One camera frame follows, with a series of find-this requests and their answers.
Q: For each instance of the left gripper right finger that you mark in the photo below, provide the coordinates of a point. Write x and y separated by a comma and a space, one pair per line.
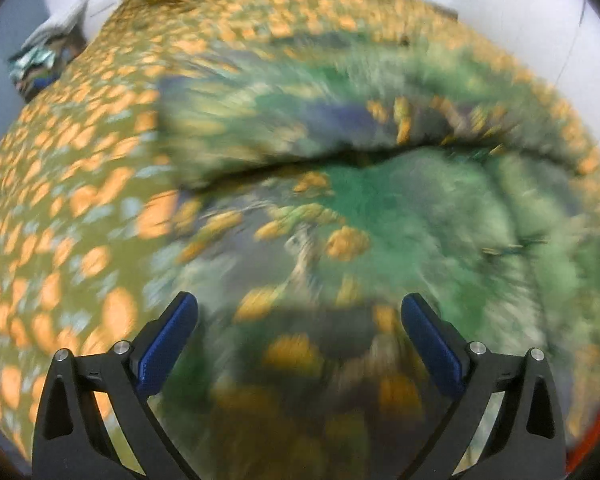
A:
527, 440

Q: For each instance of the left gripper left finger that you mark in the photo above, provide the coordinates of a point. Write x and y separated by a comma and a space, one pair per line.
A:
70, 438

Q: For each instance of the green landscape print padded jacket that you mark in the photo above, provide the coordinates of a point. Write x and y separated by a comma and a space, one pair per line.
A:
323, 178

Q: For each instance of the pile of clothes on nightstand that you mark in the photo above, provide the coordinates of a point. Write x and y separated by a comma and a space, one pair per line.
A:
35, 68

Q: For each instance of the olive quilt with orange print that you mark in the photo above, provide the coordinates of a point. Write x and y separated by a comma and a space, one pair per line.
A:
86, 190

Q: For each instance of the striped pillow on pile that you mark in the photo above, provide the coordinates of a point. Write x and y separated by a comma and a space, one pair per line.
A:
59, 24

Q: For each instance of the white wardrobe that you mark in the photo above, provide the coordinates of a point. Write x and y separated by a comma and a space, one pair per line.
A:
559, 39

